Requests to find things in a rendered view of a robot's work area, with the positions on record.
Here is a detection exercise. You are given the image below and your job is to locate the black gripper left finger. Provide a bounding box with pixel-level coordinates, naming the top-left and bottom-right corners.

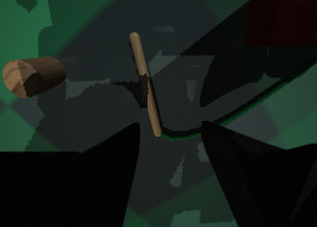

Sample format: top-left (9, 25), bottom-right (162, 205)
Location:
top-left (0, 123), bottom-right (141, 227)

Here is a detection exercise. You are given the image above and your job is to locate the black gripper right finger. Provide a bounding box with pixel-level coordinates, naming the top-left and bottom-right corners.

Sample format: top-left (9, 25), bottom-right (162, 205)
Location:
top-left (201, 121), bottom-right (317, 227)

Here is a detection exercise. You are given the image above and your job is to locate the brown wooden cylinder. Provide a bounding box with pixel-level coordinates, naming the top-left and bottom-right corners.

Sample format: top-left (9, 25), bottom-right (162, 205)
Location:
top-left (3, 57), bottom-right (65, 98)

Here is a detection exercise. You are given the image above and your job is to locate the thin wooden stick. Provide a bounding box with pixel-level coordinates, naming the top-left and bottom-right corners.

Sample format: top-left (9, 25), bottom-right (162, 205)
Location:
top-left (129, 32), bottom-right (317, 141)

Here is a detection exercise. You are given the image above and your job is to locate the red wooden block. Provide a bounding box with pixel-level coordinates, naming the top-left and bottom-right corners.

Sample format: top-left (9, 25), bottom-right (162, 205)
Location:
top-left (246, 0), bottom-right (317, 47)

